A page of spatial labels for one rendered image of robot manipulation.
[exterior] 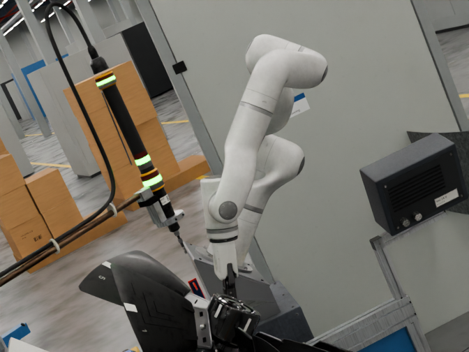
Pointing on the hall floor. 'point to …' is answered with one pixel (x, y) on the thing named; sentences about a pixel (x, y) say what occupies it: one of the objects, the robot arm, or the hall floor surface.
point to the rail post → (417, 337)
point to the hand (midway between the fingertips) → (229, 295)
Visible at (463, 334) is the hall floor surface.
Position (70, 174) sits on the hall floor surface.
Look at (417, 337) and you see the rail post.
